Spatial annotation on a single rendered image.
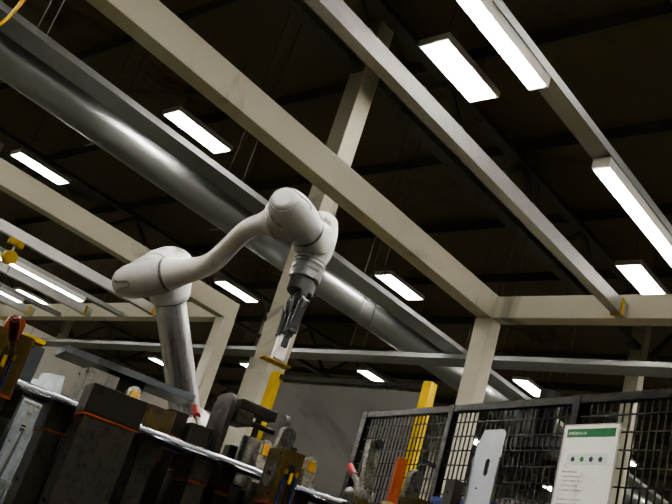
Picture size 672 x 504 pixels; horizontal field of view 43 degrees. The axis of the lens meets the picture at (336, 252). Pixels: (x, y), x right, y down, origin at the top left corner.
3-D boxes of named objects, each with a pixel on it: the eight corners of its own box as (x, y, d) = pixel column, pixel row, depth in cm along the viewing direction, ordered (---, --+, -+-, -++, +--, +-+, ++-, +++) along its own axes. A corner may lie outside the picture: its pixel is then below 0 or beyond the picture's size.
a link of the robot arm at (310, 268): (302, 252, 230) (295, 271, 228) (330, 266, 233) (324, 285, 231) (288, 260, 238) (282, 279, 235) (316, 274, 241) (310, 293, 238)
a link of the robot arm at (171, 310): (158, 486, 275) (187, 458, 296) (204, 487, 271) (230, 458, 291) (125, 253, 262) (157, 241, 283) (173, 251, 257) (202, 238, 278)
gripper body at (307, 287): (285, 279, 236) (274, 308, 232) (298, 271, 228) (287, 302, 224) (308, 290, 238) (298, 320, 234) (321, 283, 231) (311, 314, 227)
